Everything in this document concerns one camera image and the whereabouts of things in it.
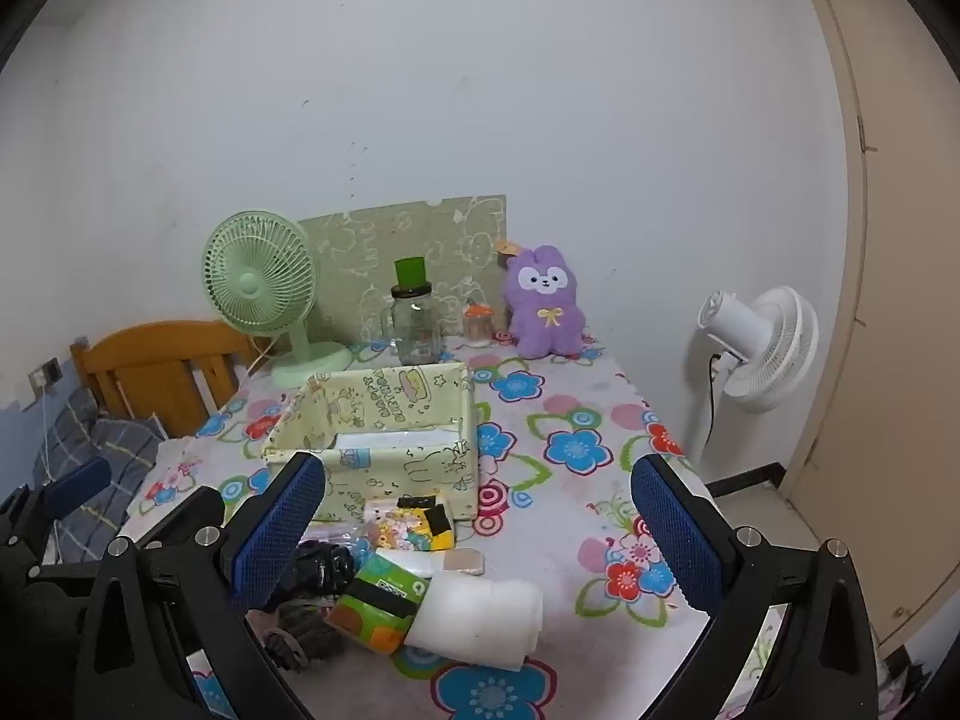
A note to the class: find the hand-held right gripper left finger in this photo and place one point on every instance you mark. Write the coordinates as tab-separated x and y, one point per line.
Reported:
277	532

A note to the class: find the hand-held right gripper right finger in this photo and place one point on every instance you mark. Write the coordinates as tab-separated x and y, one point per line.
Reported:
675	540

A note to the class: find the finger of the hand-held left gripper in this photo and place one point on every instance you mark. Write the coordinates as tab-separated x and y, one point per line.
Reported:
191	519
75	481

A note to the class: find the black shiny bag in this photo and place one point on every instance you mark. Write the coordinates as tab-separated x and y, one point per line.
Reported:
322	570

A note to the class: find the dark brown cloth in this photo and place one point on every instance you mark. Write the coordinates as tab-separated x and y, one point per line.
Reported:
300	634

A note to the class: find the yellow cartoon tissue packet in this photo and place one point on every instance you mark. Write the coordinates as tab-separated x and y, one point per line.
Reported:
405	529

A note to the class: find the white beige cloth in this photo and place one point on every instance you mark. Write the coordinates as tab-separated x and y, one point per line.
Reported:
409	561

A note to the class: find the cartoon print storage box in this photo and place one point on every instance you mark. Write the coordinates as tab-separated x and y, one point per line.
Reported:
420	465

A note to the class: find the beige bandage roll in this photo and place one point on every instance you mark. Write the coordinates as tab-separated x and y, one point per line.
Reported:
461	562

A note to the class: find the white foam roll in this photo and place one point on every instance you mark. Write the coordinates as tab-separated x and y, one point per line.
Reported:
480	615

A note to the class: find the blue plaid bedding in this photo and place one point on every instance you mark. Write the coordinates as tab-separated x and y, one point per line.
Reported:
112	450

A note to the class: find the wooden chair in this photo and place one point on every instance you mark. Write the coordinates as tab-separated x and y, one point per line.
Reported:
150	360

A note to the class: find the white standing fan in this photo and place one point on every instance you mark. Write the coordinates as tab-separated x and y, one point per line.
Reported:
780	352

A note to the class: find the green desk fan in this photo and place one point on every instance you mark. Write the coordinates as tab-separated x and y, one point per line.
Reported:
247	285

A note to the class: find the glass jar mug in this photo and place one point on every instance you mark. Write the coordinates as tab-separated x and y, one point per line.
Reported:
415	330

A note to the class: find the purple plush bunny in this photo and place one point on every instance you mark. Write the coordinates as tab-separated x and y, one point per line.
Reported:
544	315

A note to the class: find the cotton swab jar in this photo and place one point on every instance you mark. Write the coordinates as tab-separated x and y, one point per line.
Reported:
475	330

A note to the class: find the green plastic cup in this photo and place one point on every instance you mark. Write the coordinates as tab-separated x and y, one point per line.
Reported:
410	274

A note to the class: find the green printed board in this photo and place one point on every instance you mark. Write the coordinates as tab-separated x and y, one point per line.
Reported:
420	232

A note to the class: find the wall socket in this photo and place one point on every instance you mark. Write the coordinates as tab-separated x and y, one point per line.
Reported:
46	375

